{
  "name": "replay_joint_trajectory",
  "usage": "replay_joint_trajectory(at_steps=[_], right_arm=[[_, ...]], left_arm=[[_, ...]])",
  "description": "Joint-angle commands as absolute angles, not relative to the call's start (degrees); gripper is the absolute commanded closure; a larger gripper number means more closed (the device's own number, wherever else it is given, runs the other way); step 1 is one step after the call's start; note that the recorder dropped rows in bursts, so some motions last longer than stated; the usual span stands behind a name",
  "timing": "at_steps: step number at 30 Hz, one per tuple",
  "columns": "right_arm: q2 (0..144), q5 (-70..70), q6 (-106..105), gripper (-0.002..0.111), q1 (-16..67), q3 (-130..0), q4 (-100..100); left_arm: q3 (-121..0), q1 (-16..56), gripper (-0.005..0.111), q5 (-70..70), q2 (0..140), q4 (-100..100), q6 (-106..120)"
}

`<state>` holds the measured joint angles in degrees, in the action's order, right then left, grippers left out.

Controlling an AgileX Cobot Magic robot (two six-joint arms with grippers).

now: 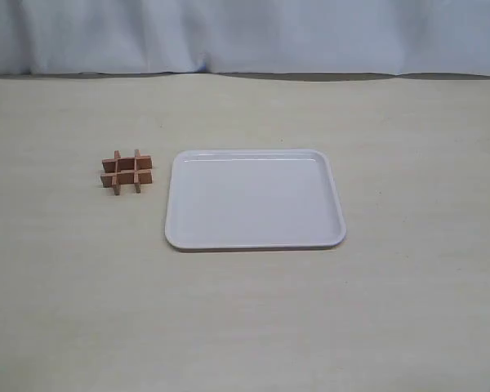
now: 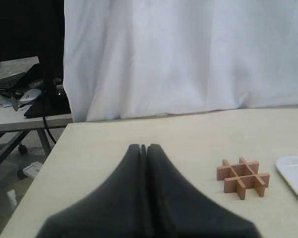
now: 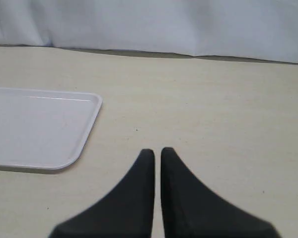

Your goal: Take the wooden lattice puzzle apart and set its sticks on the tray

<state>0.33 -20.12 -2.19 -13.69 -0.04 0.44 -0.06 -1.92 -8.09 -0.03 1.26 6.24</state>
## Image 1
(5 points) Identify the white rectangular plastic tray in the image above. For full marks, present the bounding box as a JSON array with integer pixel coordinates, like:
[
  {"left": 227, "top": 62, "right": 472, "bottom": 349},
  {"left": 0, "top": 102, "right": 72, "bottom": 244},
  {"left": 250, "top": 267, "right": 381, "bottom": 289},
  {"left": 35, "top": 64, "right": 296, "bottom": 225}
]
[{"left": 164, "top": 149, "right": 346, "bottom": 251}]

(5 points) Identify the white backdrop curtain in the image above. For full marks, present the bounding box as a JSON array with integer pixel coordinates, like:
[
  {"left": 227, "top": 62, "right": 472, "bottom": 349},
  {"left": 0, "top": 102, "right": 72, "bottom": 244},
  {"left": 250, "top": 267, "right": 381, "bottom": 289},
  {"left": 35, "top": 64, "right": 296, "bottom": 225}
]
[{"left": 0, "top": 1, "right": 490, "bottom": 76}]

